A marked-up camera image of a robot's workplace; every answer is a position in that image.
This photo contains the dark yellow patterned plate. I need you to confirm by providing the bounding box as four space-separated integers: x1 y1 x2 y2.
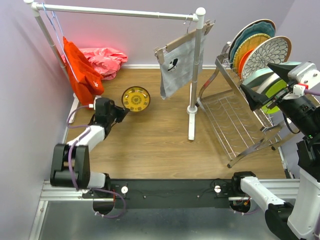
121 86 151 113

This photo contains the blue wire hanger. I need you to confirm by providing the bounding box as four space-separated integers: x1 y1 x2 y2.
41 2 79 83

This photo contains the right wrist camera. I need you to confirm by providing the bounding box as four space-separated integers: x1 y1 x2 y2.
288 62 320 98

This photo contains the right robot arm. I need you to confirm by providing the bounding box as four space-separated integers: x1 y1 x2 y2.
230 61 320 240

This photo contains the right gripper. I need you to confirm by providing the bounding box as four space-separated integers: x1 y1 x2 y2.
240 60 320 136

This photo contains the grey panda towel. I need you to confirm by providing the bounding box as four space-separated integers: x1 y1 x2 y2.
159 37 196 100

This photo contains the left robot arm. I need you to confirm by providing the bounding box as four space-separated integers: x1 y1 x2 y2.
49 97 130 198

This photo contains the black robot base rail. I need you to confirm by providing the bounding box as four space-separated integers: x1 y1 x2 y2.
82 178 268 210

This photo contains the pink plastic bag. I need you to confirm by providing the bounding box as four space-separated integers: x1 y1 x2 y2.
61 47 129 81

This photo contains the orange garment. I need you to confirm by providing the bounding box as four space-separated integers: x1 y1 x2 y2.
63 37 104 106

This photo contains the white clothes rack frame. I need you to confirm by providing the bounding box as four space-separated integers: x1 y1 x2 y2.
24 0 206 141

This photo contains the lime green plate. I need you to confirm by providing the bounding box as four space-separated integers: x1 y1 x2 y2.
259 79 288 115

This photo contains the large floral ceramic plate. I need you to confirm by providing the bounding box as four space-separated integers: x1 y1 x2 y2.
227 18 277 58

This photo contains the brown rim floral plate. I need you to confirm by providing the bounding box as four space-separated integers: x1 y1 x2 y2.
241 36 292 80

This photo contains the orange plastic plate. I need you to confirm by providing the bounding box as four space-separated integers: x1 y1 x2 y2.
238 48 254 78

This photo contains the teal scalloped plate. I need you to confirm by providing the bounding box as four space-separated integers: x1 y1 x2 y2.
229 20 276 67

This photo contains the light blue divided tray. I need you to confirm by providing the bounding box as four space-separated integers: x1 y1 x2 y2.
241 61 301 88

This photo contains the woven bamboo plate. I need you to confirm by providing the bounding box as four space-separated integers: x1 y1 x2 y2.
232 33 271 69

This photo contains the white striped plate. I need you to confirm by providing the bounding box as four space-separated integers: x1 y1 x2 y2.
256 73 281 94

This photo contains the metal dish rack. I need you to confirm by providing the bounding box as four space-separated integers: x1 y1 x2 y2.
197 42 294 168

